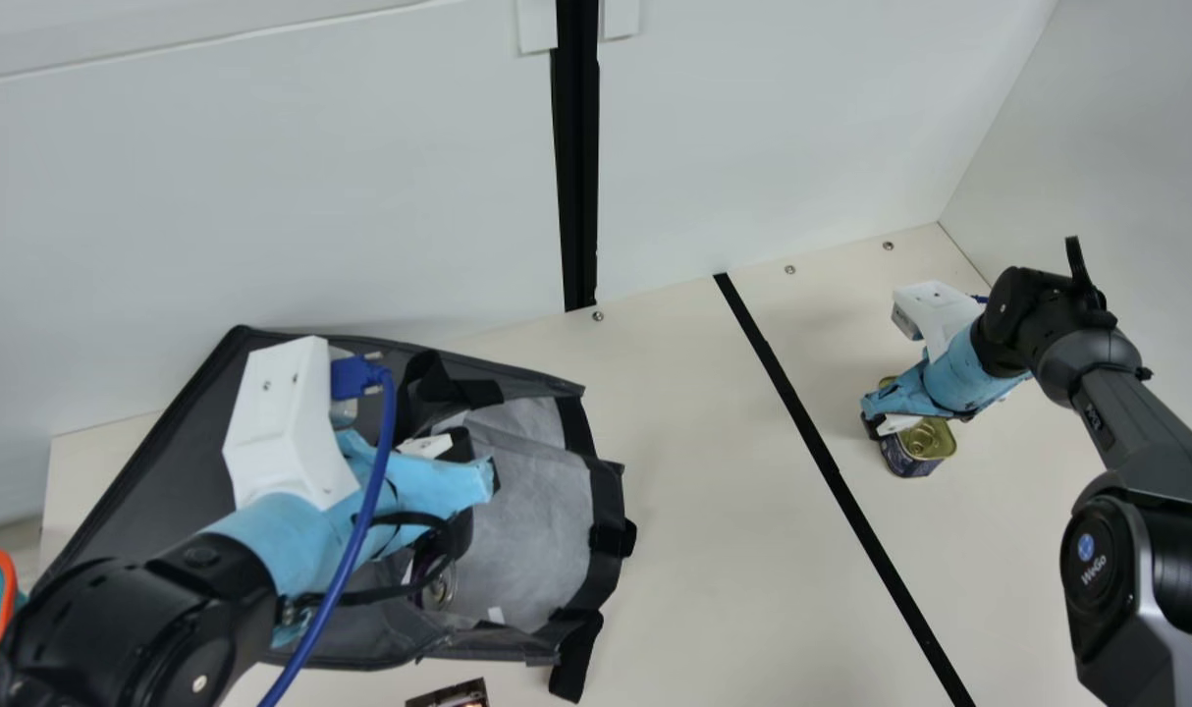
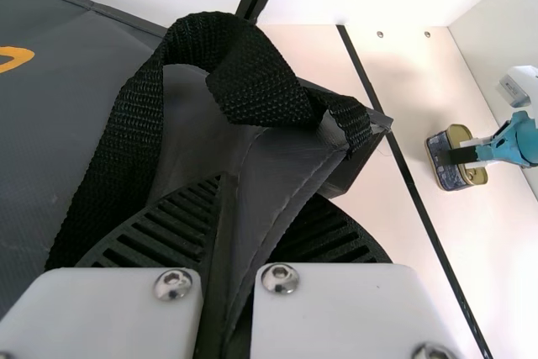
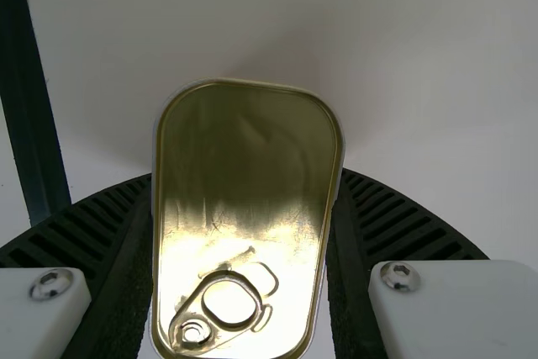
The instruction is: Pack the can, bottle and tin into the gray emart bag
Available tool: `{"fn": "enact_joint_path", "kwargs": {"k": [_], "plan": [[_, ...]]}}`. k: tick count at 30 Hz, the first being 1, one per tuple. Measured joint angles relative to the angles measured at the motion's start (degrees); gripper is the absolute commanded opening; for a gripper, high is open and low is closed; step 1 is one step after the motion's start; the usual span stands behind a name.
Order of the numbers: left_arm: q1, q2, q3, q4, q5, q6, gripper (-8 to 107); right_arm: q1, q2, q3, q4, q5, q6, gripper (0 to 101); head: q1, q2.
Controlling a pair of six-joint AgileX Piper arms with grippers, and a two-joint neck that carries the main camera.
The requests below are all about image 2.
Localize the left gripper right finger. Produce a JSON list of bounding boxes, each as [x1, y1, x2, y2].
[[251, 193, 454, 359]]

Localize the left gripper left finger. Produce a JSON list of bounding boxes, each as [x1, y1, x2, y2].
[[0, 172, 232, 359]]

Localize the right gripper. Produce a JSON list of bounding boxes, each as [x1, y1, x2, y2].
[[439, 109, 538, 168]]

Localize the rectangular tin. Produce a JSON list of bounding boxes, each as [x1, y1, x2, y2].
[[425, 123, 490, 191]]

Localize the dark grey bag with straps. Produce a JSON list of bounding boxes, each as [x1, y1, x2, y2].
[[0, 0, 395, 359]]

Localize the black strip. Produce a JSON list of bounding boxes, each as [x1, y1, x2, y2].
[[335, 24, 493, 359]]

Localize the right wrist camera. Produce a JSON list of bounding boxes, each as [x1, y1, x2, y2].
[[494, 64, 538, 115]]

